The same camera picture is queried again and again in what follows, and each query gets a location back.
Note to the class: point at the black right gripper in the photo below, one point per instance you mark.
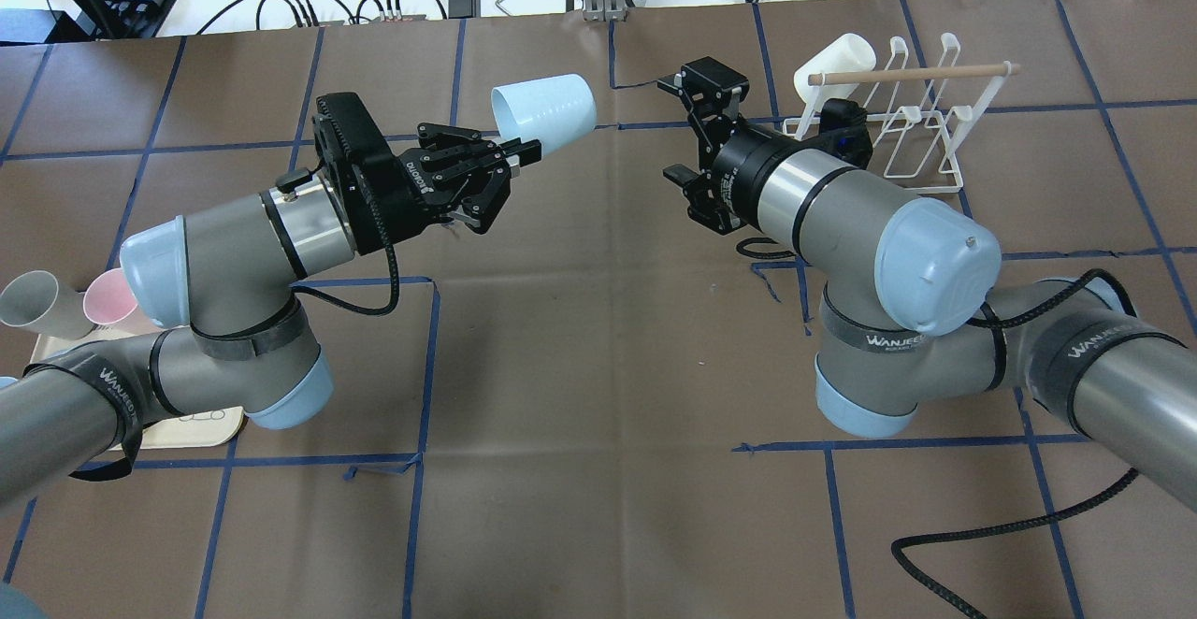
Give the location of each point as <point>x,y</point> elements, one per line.
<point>742,173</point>

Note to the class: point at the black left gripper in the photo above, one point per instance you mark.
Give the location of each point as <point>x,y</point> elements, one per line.
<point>400,191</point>

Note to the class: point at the light blue cup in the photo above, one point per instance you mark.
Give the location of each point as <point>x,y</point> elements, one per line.
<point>556,111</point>

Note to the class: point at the white ikea cup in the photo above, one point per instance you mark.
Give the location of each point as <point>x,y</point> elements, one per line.
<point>848,53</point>

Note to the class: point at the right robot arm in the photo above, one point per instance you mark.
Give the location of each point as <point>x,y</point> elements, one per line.
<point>911,310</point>

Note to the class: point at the pink cup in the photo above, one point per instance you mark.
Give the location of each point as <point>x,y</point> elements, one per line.
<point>109,301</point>

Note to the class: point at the grey cup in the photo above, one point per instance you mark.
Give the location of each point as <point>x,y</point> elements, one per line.
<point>40,303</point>

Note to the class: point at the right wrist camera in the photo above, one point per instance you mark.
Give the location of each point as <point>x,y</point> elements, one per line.
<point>843,132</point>

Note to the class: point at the white wire cup rack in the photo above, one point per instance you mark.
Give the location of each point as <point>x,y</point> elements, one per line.
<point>919,116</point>

